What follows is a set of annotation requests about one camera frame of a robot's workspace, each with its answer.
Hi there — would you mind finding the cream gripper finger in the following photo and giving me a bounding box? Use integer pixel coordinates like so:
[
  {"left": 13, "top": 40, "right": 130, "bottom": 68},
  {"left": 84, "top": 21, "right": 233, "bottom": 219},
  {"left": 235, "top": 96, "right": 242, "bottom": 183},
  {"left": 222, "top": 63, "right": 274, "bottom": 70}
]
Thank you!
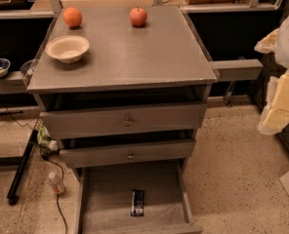
[
  {"left": 258, "top": 69, "right": 289, "bottom": 136},
  {"left": 254, "top": 28, "right": 279, "bottom": 54}
]

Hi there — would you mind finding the grey drawer cabinet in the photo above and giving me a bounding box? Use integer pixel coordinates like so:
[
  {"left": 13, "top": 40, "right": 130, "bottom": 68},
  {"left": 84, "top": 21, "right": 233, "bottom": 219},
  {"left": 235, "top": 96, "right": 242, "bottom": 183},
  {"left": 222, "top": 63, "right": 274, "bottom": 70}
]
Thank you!
[{"left": 25, "top": 5, "right": 219, "bottom": 234}]

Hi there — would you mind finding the middle grey drawer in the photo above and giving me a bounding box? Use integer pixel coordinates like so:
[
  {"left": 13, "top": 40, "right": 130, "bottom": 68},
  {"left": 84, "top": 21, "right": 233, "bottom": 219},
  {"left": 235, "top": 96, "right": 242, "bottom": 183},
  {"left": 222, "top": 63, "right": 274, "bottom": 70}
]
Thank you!
[{"left": 61, "top": 139, "right": 195, "bottom": 168}]

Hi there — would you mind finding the bottom grey open drawer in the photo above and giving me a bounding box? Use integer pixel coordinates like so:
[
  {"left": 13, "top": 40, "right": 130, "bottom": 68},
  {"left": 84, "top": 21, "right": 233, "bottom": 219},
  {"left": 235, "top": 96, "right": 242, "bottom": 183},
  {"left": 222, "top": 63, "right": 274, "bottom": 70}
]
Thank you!
[{"left": 73, "top": 161, "right": 203, "bottom": 234}]

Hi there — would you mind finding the top grey drawer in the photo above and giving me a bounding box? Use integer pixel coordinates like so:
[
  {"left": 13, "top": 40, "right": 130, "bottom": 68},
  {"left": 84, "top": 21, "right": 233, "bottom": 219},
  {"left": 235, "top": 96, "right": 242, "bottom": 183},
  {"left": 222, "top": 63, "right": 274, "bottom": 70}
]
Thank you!
[{"left": 41, "top": 102, "right": 207, "bottom": 139}]

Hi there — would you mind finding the grey side shelf beam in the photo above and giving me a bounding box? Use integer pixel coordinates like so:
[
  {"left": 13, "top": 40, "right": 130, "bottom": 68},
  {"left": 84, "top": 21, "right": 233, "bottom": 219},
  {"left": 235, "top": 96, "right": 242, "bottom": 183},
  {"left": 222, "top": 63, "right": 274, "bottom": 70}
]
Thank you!
[{"left": 210, "top": 59, "right": 263, "bottom": 82}]

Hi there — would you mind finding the red apple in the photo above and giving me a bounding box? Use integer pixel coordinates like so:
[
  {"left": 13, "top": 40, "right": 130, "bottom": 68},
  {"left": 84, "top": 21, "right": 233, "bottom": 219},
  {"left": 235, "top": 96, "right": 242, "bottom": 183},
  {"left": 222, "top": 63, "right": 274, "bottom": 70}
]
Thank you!
[{"left": 129, "top": 7, "right": 147, "bottom": 27}]

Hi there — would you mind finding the white paper bowl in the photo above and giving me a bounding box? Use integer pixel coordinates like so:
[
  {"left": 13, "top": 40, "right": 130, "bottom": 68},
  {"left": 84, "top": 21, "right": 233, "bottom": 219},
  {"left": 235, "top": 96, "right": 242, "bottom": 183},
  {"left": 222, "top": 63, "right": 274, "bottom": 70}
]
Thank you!
[{"left": 45, "top": 36, "right": 90, "bottom": 63}]

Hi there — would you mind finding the clear plastic bottle on floor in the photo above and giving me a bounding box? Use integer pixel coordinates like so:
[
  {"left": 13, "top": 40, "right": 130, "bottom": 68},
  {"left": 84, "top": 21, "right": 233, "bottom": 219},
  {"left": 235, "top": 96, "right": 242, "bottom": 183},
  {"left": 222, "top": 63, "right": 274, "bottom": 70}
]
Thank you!
[{"left": 48, "top": 173, "right": 64, "bottom": 195}]

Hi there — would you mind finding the green chip bag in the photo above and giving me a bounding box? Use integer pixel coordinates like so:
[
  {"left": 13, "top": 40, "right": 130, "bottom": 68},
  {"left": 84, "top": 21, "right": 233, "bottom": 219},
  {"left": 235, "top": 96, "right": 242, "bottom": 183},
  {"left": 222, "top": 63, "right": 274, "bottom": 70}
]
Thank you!
[{"left": 37, "top": 126, "right": 59, "bottom": 151}]

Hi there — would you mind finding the clear plastic container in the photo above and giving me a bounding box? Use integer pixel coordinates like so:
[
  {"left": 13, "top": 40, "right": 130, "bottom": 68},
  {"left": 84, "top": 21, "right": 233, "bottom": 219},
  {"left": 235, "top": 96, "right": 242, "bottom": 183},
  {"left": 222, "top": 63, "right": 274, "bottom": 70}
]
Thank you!
[{"left": 20, "top": 59, "right": 38, "bottom": 86}]

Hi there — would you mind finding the black stand leg with wheel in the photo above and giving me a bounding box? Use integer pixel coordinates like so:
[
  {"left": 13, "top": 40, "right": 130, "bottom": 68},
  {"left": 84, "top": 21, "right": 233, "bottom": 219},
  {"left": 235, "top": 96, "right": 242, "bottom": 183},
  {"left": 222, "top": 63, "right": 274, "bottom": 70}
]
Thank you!
[{"left": 7, "top": 130, "right": 38, "bottom": 206}]

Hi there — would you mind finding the black cable on floor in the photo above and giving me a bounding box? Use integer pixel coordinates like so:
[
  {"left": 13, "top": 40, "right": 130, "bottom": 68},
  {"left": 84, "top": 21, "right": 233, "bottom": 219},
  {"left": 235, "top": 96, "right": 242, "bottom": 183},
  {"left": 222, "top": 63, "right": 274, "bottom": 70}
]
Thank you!
[{"left": 0, "top": 81, "right": 68, "bottom": 234}]

